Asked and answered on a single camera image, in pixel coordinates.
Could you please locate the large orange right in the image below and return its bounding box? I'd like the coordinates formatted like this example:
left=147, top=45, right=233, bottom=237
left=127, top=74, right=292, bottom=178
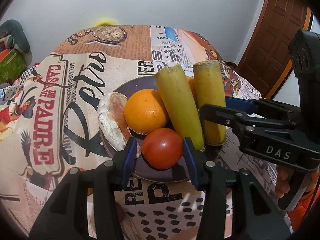
left=186, top=76, right=197, bottom=106

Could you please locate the yellow foam chair back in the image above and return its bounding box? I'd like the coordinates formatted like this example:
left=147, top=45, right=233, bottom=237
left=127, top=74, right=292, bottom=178
left=93, top=19, right=117, bottom=27

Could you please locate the large orange left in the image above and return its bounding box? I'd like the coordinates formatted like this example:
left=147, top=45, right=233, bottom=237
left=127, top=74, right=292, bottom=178
left=124, top=89, right=169, bottom=135

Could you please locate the retro printed tablecloth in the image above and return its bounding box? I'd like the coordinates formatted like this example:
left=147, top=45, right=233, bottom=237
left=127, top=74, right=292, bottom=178
left=1, top=25, right=277, bottom=239

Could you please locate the green storage box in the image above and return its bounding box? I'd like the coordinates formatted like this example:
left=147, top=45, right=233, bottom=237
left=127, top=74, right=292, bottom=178
left=0, top=48, right=27, bottom=83

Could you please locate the peeled pomelo segment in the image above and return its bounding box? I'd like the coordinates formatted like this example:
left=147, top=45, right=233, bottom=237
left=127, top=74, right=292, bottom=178
left=97, top=92, right=133, bottom=157

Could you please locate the right human hand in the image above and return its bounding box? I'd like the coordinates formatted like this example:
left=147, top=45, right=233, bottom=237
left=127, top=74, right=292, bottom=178
left=274, top=164, right=320, bottom=205

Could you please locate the brown wooden door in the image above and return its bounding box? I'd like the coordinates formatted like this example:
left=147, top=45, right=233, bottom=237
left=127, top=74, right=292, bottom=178
left=238, top=0, right=311, bottom=99

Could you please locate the large orange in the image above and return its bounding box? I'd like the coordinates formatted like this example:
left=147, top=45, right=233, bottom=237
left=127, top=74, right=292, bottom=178
left=124, top=89, right=169, bottom=135
left=186, top=76, right=197, bottom=106

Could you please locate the small tangerine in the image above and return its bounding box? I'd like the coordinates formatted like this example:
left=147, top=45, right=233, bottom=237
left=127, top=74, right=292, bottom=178
left=78, top=167, right=93, bottom=196

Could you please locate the red tomato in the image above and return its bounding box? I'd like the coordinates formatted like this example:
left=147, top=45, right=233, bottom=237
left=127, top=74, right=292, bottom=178
left=142, top=128, right=182, bottom=170

